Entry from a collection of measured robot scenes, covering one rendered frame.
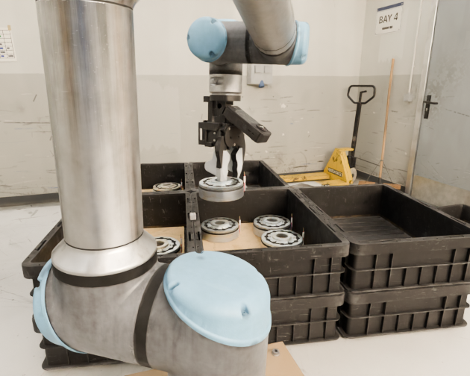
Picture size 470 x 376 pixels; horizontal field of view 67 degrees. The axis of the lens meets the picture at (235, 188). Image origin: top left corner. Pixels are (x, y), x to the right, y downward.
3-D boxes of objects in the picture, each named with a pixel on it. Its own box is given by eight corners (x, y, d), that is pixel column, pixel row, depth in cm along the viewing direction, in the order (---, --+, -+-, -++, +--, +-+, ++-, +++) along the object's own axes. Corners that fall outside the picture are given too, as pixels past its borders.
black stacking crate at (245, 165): (289, 224, 109) (290, 189, 106) (192, 230, 105) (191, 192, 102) (261, 188, 147) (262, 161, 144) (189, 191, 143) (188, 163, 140)
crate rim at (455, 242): (490, 246, 73) (492, 236, 72) (352, 256, 69) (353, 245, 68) (384, 190, 111) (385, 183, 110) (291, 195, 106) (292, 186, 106)
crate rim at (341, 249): (352, 256, 69) (353, 245, 68) (196, 267, 64) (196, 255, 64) (291, 195, 106) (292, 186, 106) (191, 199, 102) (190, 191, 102)
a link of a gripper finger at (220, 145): (223, 168, 83) (228, 130, 82) (229, 168, 82) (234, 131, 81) (210, 167, 79) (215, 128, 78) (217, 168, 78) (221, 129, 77)
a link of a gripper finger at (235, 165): (225, 178, 92) (222, 144, 88) (245, 182, 88) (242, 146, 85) (218, 182, 89) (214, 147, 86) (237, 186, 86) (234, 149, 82)
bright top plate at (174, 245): (182, 254, 80) (182, 251, 80) (136, 259, 78) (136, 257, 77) (177, 236, 89) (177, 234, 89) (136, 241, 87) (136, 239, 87)
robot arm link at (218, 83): (248, 76, 80) (227, 73, 74) (248, 97, 81) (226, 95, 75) (222, 76, 85) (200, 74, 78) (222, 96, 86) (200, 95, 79)
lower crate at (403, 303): (471, 331, 78) (482, 283, 75) (343, 345, 74) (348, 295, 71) (377, 251, 116) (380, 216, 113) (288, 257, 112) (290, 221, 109)
